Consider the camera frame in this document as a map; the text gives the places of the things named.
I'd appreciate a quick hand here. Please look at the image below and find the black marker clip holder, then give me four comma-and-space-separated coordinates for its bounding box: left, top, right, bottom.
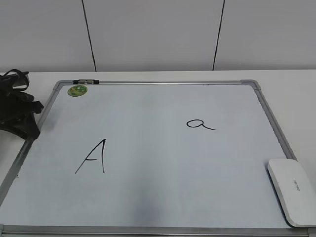
73, 79, 99, 85

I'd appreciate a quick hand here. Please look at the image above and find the green round magnet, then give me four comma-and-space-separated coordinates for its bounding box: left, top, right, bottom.
67, 85, 88, 97

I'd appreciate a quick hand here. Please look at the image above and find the white whiteboard eraser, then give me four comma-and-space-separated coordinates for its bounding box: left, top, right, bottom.
268, 159, 316, 228

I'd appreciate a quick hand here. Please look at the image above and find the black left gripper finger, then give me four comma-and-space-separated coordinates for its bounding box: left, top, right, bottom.
10, 114, 40, 140

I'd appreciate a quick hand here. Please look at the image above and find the white framed whiteboard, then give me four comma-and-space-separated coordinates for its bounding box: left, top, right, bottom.
0, 80, 316, 237

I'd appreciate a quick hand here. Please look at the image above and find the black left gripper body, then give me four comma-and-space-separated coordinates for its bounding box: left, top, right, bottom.
0, 69, 44, 131

